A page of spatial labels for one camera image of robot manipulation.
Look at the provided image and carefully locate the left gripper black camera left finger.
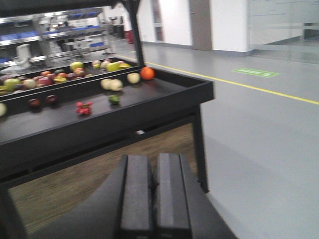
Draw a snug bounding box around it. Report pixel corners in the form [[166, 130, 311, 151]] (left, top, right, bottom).
[[120, 155, 153, 232]]

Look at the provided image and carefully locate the left gripper black camera right finger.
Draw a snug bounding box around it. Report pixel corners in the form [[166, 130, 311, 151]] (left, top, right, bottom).
[[155, 153, 190, 232]]

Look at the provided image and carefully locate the green avocado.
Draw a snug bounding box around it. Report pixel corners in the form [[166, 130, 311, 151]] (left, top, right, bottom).
[[109, 95, 120, 105]]

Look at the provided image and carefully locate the black wooden fruit stand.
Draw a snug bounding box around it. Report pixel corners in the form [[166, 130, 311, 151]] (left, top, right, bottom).
[[0, 0, 215, 239]]

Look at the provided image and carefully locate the orange fruit right corner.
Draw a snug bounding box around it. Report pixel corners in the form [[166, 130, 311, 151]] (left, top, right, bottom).
[[140, 67, 155, 80]]

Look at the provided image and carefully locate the pale apple lower pair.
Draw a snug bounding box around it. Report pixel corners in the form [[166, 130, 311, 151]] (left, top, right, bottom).
[[109, 79, 123, 92]]

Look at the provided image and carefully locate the pale apple pair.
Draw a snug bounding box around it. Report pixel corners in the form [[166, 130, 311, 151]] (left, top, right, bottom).
[[109, 79, 123, 92], [100, 79, 112, 90]]

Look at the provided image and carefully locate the pale apple upper pair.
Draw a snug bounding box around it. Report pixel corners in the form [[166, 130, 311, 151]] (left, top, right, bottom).
[[100, 79, 112, 90]]

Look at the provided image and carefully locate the pale apple right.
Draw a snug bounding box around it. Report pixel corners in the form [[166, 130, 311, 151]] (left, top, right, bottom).
[[127, 73, 141, 84]]

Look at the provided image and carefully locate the dark red plum right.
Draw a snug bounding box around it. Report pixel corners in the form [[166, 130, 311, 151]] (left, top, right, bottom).
[[46, 95, 58, 105]]

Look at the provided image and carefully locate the dark red plum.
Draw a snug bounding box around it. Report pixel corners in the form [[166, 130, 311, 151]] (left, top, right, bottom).
[[46, 95, 58, 105], [28, 98, 41, 108]]

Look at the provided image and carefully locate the dark red plum left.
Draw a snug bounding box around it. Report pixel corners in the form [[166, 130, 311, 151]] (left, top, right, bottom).
[[28, 98, 41, 108]]

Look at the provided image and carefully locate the pale apple far left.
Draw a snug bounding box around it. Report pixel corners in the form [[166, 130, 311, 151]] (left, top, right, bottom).
[[0, 103, 7, 117]]

